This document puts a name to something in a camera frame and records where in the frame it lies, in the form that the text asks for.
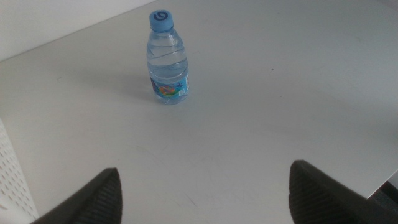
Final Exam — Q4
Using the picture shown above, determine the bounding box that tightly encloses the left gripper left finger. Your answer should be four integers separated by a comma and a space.
30, 167, 123, 224

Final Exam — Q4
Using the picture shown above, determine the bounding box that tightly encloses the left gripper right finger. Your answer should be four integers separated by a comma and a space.
288, 160, 398, 224

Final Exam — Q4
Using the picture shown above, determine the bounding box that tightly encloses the clear water bottle blue cap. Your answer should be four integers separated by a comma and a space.
146, 9, 190, 105

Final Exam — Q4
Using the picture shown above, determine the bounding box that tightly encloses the white perforated plastic basket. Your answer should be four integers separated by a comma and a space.
0, 119, 40, 224

